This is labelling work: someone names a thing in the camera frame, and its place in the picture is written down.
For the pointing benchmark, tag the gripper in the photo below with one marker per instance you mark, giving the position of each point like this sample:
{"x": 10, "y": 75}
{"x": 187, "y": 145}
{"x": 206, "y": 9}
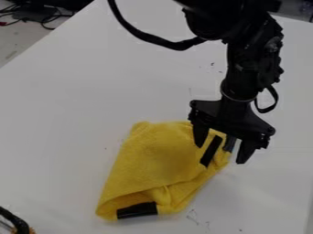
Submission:
{"x": 230, "y": 117}

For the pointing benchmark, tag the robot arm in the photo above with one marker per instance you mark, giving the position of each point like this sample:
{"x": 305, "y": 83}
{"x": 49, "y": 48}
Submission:
{"x": 248, "y": 45}

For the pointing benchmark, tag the yellow cloth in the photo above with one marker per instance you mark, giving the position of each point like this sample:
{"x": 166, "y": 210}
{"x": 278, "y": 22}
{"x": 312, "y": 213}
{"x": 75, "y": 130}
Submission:
{"x": 163, "y": 170}

